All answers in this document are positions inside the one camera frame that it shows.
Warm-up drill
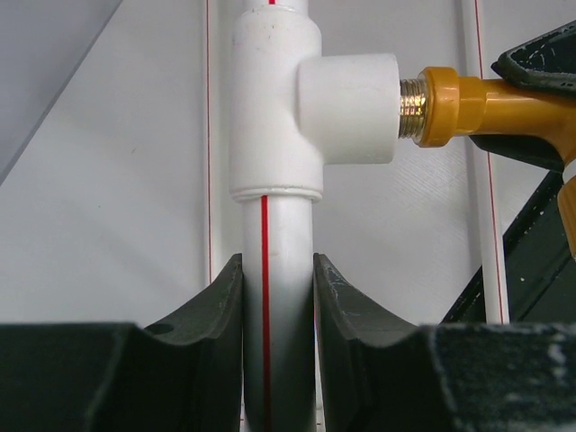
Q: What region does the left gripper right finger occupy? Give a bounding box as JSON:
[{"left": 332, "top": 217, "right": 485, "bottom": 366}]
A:
[{"left": 313, "top": 254, "right": 575, "bottom": 431}]

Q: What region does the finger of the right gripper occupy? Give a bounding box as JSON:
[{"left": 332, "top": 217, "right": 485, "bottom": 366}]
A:
[
  {"left": 491, "top": 24, "right": 575, "bottom": 90},
  {"left": 440, "top": 130, "right": 576, "bottom": 325}
]

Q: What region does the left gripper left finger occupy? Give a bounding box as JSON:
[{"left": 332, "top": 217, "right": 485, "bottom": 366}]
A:
[{"left": 1, "top": 255, "right": 243, "bottom": 431}]

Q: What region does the gold faucet with chrome knob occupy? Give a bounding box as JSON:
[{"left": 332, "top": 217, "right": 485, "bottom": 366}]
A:
[{"left": 399, "top": 67, "right": 575, "bottom": 248}]

